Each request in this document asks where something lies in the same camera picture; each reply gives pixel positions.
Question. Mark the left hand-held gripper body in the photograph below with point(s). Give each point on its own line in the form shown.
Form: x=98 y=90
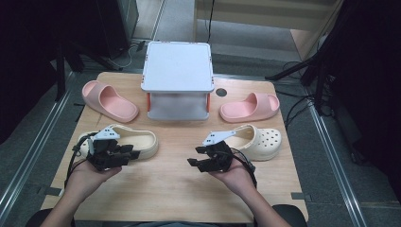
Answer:
x=104 y=154

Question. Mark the dark rounded object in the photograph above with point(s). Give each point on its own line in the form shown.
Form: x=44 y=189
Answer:
x=291 y=216
x=38 y=219

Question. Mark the black cabinet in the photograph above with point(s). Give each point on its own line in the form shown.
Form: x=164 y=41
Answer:
x=118 y=25

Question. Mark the black tripod stand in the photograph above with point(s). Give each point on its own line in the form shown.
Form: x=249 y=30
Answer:
x=318 y=78
x=60 y=72

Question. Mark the cream perforated clog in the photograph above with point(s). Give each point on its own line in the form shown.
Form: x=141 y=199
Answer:
x=142 y=142
x=265 y=142

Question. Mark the person's right hand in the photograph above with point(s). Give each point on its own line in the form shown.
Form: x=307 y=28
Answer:
x=238 y=179

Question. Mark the pink slipper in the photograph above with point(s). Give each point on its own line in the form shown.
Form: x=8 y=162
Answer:
x=116 y=105
x=242 y=110

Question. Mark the dark tape strip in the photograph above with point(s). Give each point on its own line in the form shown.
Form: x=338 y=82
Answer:
x=49 y=190
x=301 y=196

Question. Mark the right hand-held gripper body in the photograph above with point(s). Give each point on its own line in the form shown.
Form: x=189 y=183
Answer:
x=219 y=157

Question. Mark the metal floor rail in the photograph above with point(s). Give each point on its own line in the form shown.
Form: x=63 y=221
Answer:
x=34 y=151
x=334 y=160

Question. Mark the person's left hand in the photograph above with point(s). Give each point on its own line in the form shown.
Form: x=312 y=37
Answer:
x=82 y=181

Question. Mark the dark round table grommet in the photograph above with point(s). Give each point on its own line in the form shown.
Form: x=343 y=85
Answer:
x=221 y=92

